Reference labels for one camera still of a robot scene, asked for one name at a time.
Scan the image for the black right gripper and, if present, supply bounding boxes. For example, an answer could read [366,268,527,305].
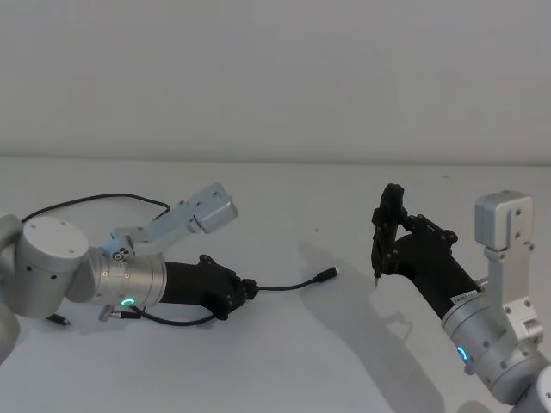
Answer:
[369,182,480,321]

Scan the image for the black cable with silver plug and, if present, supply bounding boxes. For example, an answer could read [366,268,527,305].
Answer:
[253,266,342,292]

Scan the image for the white table cloth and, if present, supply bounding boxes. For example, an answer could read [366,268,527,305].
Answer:
[0,155,551,413]

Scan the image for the long thin black cable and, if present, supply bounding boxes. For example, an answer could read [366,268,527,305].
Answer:
[23,193,171,225]

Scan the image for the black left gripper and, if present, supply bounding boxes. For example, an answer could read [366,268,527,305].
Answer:
[164,255,260,322]

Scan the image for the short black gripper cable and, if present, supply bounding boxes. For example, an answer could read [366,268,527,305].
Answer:
[99,305,217,329]

